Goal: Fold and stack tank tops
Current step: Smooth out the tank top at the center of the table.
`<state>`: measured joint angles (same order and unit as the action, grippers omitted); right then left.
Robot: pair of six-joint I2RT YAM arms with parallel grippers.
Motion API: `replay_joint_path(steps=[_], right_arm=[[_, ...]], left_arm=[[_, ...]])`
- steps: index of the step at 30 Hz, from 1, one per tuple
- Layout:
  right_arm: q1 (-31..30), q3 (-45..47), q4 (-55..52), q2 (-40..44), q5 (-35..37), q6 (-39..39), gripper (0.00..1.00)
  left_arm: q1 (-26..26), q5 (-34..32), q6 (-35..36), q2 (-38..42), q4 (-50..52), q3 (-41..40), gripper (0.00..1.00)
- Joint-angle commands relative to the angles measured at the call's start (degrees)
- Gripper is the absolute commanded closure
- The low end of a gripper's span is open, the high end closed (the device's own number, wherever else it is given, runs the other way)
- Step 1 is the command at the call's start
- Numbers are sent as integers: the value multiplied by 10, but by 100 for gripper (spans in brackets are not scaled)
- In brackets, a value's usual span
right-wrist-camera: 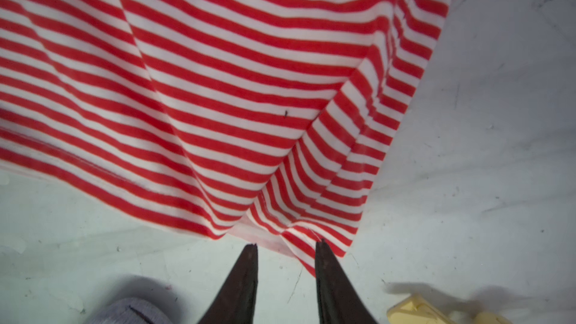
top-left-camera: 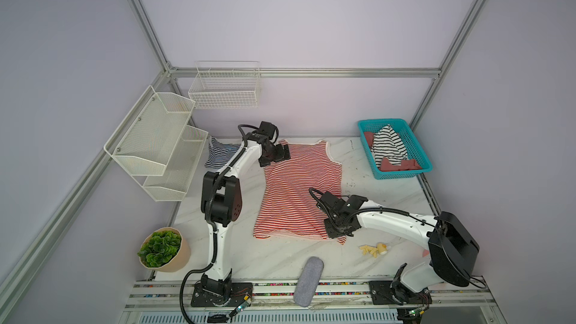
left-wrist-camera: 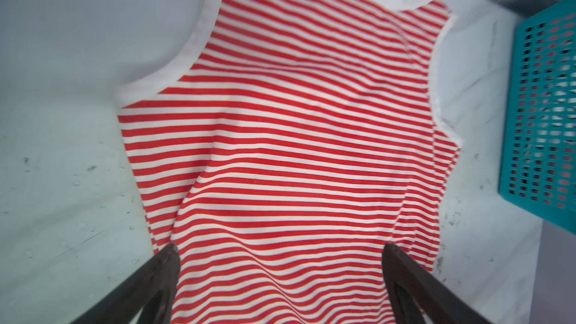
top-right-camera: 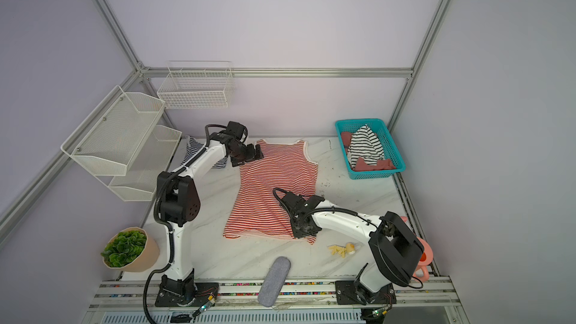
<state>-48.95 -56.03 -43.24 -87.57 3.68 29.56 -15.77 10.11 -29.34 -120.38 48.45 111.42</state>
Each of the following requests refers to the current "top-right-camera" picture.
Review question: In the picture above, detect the horizontal aluminium frame bar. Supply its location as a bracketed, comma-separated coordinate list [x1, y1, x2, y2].
[142, 67, 414, 79]

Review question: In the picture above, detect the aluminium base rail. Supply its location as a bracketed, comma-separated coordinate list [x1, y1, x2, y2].
[88, 277, 462, 311]

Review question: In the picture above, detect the aluminium frame corner post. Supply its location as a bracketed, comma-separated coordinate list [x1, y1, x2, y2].
[73, 0, 176, 129]

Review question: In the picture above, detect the dark red garment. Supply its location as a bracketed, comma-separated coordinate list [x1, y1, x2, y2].
[340, 131, 396, 172]

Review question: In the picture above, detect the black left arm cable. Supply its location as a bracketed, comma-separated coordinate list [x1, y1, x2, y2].
[142, 123, 228, 324]

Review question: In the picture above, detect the white wire wall basket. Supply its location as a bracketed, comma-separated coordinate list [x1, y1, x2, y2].
[157, 61, 236, 110]

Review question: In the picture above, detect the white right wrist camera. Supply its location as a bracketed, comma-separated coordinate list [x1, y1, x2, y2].
[280, 192, 325, 218]

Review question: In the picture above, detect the green potted plant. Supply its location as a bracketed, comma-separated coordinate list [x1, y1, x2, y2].
[100, 227, 160, 272]

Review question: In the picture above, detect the red white striped tank top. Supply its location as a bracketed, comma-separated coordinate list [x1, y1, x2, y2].
[223, 139, 318, 240]

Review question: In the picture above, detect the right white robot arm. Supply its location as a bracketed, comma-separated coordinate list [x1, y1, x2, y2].
[290, 207, 425, 293]

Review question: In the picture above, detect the blue white striped tank top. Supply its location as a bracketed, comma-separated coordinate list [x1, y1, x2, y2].
[181, 136, 227, 170]

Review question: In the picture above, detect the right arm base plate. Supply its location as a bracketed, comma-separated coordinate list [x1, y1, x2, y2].
[335, 280, 397, 305]

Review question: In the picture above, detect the black white striped tank top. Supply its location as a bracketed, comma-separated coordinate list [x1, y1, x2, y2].
[347, 124, 386, 169]

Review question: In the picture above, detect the grey fabric pouch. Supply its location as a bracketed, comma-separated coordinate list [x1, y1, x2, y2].
[257, 256, 291, 308]

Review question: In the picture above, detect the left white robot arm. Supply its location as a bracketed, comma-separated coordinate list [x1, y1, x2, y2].
[153, 132, 264, 281]

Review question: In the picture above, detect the white mesh wall shelf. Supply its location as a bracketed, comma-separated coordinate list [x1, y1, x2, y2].
[61, 86, 182, 202]

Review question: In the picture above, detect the teal plastic basket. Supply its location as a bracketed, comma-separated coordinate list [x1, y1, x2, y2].
[334, 118, 406, 180]

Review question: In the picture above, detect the pink watering can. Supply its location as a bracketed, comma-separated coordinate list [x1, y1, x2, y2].
[412, 236, 434, 283]

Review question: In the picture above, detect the yellow toy giraffe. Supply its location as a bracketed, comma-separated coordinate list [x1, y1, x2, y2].
[328, 242, 356, 258]

